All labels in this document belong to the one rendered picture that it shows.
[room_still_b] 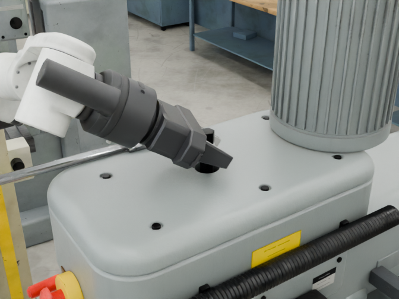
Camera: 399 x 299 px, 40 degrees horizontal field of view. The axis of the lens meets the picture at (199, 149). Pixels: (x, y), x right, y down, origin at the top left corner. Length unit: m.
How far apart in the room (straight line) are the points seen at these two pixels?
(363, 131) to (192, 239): 0.34
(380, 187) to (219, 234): 0.44
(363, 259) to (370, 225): 0.16
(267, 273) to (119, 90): 0.31
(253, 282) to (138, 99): 0.28
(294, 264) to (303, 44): 0.32
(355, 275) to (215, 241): 0.39
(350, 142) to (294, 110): 0.10
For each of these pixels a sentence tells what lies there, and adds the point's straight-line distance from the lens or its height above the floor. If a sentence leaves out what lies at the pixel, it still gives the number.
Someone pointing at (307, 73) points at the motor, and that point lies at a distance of 0.83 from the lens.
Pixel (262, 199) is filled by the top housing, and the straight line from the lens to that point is 0.75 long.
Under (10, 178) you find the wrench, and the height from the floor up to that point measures 1.90.
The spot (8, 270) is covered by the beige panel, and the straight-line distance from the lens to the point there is 2.96.
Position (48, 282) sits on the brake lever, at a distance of 0.91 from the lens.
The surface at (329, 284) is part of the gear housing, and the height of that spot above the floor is 1.67.
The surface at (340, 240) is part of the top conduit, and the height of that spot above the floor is 1.80.
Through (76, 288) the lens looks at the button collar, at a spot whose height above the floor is 1.78.
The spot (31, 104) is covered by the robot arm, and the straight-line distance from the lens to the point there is 0.69.
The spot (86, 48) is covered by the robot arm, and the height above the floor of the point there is 2.09.
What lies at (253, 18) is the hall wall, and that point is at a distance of 7.49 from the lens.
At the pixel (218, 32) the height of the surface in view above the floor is 0.23.
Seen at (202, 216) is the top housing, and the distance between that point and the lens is 0.71.
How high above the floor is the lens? 2.30
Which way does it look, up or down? 28 degrees down
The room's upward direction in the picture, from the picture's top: straight up
